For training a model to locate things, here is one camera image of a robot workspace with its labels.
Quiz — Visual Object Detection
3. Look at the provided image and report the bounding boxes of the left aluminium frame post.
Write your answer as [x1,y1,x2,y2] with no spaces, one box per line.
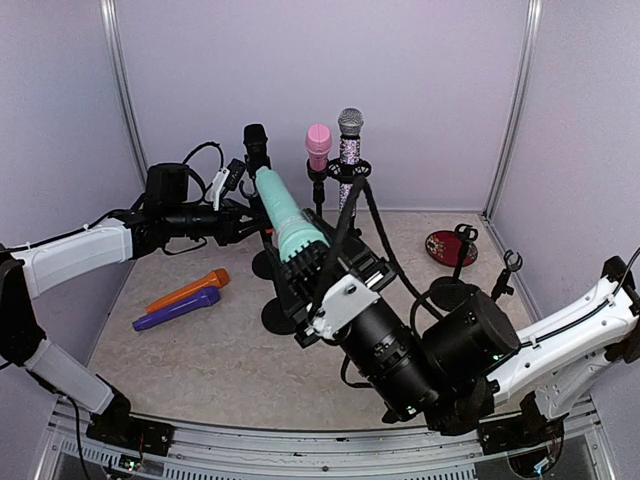
[99,0,149,210]

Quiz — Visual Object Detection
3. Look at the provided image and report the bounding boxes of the red patterned plate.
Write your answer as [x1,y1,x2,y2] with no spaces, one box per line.
[425,229,478,268]

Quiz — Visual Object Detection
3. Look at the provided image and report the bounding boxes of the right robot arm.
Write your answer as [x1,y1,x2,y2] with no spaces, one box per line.
[256,168,639,452]

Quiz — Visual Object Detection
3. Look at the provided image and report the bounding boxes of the silver glitter microphone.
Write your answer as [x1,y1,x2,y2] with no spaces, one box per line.
[336,107,366,219]

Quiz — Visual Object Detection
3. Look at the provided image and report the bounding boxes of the purple toy microphone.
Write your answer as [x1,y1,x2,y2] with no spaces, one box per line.
[132,287,220,332]

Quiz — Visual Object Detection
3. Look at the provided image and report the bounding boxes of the orange toy microphone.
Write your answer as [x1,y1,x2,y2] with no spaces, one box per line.
[146,268,230,314]

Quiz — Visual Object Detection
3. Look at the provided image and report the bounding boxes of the black tripod microphone stand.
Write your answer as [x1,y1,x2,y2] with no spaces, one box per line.
[324,155,374,236]

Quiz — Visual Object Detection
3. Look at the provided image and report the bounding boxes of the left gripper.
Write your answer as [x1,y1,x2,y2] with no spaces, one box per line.
[165,198,269,246]

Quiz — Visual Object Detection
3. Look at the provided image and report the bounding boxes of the aluminium frame post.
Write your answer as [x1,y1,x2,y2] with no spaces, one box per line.
[483,0,543,223]
[99,0,149,210]

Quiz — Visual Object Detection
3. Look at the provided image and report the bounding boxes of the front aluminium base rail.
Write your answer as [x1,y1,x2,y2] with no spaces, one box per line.
[28,397,622,479]

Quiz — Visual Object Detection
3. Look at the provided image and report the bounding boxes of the right aluminium frame post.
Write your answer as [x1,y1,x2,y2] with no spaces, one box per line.
[483,0,543,223]

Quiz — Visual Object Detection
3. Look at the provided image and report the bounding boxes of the black stand under pink microphone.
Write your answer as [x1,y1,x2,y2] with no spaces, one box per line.
[306,159,329,217]

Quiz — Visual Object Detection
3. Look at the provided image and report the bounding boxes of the pink toy microphone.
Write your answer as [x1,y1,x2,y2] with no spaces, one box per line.
[305,124,333,172]

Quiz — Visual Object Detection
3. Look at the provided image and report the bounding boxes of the mint green toy microphone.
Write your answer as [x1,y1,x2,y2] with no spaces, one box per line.
[255,167,328,263]

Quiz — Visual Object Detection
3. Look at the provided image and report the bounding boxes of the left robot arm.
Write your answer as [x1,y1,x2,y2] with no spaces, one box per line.
[1,159,246,448]

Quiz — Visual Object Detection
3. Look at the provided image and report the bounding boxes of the short black microphone stand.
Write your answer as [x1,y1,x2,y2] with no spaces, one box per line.
[431,223,478,312]

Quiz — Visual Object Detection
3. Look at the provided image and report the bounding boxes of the black wireless microphone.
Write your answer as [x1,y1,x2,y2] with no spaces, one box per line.
[243,124,271,178]

